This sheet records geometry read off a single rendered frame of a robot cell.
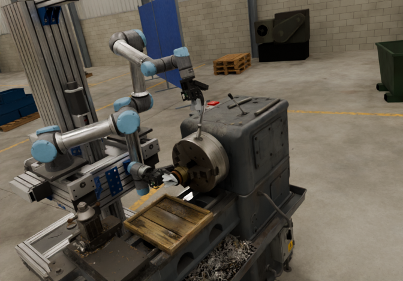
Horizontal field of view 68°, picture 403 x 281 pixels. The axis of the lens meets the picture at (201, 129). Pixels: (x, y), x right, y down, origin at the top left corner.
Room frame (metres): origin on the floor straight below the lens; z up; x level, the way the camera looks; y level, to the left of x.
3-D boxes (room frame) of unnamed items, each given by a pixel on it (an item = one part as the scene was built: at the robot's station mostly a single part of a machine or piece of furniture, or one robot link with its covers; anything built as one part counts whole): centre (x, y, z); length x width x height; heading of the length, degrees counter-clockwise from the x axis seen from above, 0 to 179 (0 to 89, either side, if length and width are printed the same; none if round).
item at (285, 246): (1.58, -0.42, 0.41); 0.34 x 0.17 x 0.82; 136
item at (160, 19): (8.31, 0.74, 1.18); 4.12 x 0.80 x 2.35; 18
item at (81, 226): (1.08, 0.53, 1.07); 0.07 x 0.07 x 0.10; 46
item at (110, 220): (1.10, 0.52, 0.99); 0.20 x 0.10 x 0.05; 136
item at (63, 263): (0.99, 0.52, 0.90); 0.47 x 0.30 x 0.06; 46
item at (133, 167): (1.50, 0.39, 1.08); 0.11 x 0.08 x 0.09; 45
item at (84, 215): (1.08, 0.54, 1.13); 0.08 x 0.08 x 0.03
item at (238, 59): (9.60, -1.30, 0.22); 1.25 x 0.86 x 0.44; 149
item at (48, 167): (1.54, 0.81, 1.21); 0.15 x 0.15 x 0.10
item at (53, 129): (1.53, 0.81, 1.33); 0.13 x 0.12 x 0.14; 13
